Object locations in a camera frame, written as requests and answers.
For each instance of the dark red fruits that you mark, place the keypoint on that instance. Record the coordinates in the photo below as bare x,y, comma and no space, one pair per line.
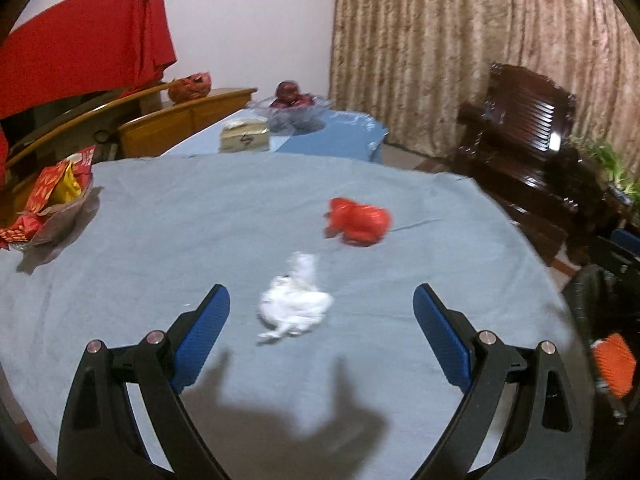
290,94

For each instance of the beige tissue box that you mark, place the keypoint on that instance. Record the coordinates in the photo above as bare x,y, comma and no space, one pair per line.
245,135

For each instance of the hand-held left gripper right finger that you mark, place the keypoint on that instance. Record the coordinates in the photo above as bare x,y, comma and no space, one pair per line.
442,340

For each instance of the crumpled red wrapper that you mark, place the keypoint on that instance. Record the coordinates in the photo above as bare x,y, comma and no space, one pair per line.
360,222

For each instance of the red cloth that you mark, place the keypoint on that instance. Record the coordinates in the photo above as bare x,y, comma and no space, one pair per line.
75,45

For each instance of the grey snack tray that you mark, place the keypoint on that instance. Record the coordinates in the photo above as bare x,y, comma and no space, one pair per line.
70,215

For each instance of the orange foam net sleeve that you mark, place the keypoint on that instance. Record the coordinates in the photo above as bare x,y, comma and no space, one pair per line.
614,366

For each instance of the green potted plant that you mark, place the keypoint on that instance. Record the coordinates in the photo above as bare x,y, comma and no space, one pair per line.
605,165

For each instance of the clear fruit bowl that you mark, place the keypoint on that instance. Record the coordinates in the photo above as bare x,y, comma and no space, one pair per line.
300,117

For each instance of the wooden cabinet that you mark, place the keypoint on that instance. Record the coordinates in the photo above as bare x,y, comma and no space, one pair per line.
170,125

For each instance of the white tissue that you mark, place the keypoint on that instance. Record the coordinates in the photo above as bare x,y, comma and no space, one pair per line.
295,305

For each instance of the beige patterned curtain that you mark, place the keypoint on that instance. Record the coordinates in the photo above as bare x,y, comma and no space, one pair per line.
450,35

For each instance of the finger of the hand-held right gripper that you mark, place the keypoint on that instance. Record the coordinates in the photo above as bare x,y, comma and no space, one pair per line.
627,241

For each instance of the pile of red snack packets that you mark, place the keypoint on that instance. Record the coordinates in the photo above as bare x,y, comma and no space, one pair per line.
45,195

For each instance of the blue tablecloth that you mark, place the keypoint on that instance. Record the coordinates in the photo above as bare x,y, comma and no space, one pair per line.
330,135

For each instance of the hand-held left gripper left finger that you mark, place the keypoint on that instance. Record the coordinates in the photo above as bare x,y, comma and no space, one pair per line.
200,340

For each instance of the curved wooden chair back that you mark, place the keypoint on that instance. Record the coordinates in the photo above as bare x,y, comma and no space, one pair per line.
60,125

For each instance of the dark wooden armchair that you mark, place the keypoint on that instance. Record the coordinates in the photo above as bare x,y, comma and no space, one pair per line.
520,160

